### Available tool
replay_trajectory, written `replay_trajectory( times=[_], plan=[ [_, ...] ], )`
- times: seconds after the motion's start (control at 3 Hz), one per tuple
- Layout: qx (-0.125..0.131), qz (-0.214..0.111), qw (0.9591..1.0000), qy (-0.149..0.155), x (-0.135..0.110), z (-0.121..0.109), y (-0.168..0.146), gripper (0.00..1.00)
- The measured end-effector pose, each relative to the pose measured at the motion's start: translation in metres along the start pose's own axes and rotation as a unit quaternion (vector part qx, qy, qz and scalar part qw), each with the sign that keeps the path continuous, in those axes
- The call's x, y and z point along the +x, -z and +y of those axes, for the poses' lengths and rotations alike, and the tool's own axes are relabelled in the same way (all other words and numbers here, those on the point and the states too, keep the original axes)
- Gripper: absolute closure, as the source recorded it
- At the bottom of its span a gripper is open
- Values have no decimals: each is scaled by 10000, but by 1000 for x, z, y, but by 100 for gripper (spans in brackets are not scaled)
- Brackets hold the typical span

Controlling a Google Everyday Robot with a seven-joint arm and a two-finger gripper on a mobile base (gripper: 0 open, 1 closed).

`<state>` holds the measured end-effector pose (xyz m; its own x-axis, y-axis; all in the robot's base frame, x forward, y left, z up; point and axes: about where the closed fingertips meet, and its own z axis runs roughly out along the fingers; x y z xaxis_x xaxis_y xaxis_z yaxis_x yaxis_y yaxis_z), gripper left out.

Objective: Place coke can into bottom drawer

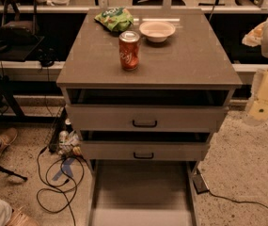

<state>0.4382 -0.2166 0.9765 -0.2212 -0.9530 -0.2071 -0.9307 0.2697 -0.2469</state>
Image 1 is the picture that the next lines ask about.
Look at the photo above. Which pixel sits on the orange soda can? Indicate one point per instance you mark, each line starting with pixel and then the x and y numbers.
pixel 129 42

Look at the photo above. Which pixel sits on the tan shoe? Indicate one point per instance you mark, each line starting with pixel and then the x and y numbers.
pixel 2 143
pixel 19 218

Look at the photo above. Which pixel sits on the tan shoe upper left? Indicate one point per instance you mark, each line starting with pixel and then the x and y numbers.
pixel 2 143

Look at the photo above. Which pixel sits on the black tripod leg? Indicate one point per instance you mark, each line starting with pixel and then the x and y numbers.
pixel 12 173

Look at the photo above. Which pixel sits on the grey drawer cabinet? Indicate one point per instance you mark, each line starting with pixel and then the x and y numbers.
pixel 190 68

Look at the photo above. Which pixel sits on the black headphones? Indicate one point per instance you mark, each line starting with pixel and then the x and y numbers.
pixel 47 58

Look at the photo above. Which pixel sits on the white bowl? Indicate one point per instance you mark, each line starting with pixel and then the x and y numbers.
pixel 157 31

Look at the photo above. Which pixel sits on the black power adapter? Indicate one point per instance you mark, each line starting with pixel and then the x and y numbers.
pixel 200 184

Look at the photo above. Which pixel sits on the black bag on shelf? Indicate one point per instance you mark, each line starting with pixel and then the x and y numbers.
pixel 18 31

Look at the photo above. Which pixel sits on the top drawer with black handle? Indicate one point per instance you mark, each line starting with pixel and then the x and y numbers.
pixel 146 118

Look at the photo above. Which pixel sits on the open bottom drawer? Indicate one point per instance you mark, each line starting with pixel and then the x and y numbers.
pixel 142 193

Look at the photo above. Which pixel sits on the tan shoe lower left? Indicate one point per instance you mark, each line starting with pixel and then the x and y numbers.
pixel 19 218

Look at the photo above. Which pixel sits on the green chip bag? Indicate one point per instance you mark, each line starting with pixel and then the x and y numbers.
pixel 115 19

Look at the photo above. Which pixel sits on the pile of cans and trash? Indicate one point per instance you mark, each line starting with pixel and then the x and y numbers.
pixel 68 141

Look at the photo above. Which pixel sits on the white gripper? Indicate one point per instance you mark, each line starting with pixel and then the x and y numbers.
pixel 257 110

